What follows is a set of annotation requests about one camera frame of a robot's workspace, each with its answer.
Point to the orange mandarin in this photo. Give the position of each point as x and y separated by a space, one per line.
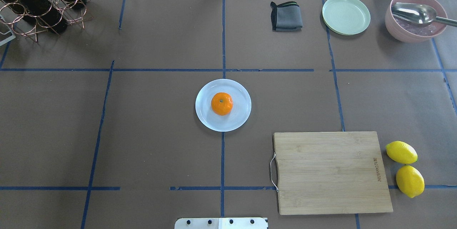
222 103

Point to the light blue plate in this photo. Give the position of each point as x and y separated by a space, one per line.
239 114

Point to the light green plate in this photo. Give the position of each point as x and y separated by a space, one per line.
346 17

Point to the grey folded cloth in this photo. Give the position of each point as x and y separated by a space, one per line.
286 17

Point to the bamboo cutting board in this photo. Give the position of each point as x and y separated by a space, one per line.
330 173

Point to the upper yellow lemon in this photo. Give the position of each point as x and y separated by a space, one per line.
401 152

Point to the yellow lemon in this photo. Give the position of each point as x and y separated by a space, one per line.
410 181
401 152

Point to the pink bowl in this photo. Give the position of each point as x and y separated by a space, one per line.
414 33

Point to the lower yellow lemon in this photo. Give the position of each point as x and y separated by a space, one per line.
410 181

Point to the metal ladle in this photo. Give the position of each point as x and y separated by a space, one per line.
419 14

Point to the dark green wine bottle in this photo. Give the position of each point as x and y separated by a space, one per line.
46 15

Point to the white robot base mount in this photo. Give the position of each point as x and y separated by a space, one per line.
222 223

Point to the copper wire bottle rack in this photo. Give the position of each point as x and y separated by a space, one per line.
29 18

